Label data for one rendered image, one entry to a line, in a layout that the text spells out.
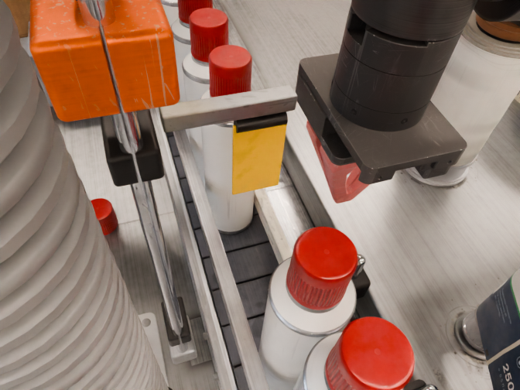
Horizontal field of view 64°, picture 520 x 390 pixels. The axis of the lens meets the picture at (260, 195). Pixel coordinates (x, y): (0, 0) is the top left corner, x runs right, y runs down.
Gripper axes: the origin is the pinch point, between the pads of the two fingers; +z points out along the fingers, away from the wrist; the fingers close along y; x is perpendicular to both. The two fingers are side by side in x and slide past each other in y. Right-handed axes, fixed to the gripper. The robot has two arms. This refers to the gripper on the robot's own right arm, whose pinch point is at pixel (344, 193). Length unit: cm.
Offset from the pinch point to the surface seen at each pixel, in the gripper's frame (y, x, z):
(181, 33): 20.9, 8.3, -2.5
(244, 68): 8.4, 5.8, -6.5
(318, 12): 59, -27, 20
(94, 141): 31.2, 20.8, 18.9
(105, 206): 16.1, 20.0, 15.5
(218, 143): 7.8, 8.0, 0.1
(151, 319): 2.2, 17.2, 18.3
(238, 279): 1.7, 7.8, 13.7
